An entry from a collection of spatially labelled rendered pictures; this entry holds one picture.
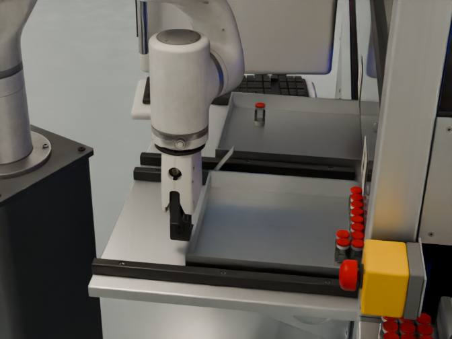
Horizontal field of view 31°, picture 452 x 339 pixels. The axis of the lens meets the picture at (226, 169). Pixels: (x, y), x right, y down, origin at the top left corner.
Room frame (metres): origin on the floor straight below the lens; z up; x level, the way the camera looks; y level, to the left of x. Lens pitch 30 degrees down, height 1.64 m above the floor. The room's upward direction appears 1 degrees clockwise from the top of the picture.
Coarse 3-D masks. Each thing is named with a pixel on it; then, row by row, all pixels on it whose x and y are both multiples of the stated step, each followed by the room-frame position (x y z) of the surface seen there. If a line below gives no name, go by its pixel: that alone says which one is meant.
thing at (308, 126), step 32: (256, 96) 1.58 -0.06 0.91; (288, 96) 1.57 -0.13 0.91; (224, 128) 1.43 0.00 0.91; (256, 128) 1.48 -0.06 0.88; (288, 128) 1.48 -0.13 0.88; (320, 128) 1.49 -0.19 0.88; (352, 128) 1.49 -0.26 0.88; (256, 160) 1.32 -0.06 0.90; (288, 160) 1.32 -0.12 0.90; (320, 160) 1.31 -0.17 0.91; (352, 160) 1.30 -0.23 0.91
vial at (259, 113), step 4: (256, 108) 1.49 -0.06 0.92; (260, 108) 1.49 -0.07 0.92; (264, 108) 1.50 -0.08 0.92; (256, 112) 1.49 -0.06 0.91; (260, 112) 1.49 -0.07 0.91; (264, 112) 1.50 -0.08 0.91; (256, 116) 1.49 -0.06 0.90; (260, 116) 1.49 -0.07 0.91; (264, 116) 1.50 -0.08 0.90; (256, 120) 1.49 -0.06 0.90; (260, 120) 1.49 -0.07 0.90; (264, 120) 1.50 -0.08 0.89; (256, 124) 1.49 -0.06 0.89; (260, 124) 1.49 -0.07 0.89; (264, 124) 1.50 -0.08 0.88
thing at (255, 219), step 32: (224, 192) 1.23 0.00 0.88; (256, 192) 1.23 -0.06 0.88; (288, 192) 1.23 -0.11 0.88; (320, 192) 1.23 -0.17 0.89; (224, 224) 1.13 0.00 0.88; (256, 224) 1.13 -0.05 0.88; (288, 224) 1.13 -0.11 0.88; (320, 224) 1.13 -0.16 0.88; (192, 256) 0.99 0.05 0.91; (224, 256) 1.04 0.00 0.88; (256, 256) 1.04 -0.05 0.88; (288, 256) 1.04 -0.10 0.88; (320, 256) 1.04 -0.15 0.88
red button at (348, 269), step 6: (342, 264) 0.85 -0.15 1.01; (348, 264) 0.84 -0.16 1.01; (354, 264) 0.84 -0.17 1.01; (342, 270) 0.84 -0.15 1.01; (348, 270) 0.84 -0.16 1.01; (354, 270) 0.84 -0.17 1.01; (342, 276) 0.83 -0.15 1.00; (348, 276) 0.83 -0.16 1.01; (354, 276) 0.83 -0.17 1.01; (342, 282) 0.83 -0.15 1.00; (348, 282) 0.83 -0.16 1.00; (354, 282) 0.83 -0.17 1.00; (342, 288) 0.83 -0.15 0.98; (348, 288) 0.83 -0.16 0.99; (354, 288) 0.83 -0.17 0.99
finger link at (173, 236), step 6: (180, 222) 1.04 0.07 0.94; (186, 222) 1.05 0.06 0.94; (174, 228) 1.04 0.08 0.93; (180, 228) 1.04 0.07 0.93; (186, 228) 1.05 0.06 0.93; (174, 234) 1.04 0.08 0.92; (180, 234) 1.04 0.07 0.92; (186, 234) 1.05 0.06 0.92; (180, 240) 1.05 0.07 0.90; (186, 240) 1.05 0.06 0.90
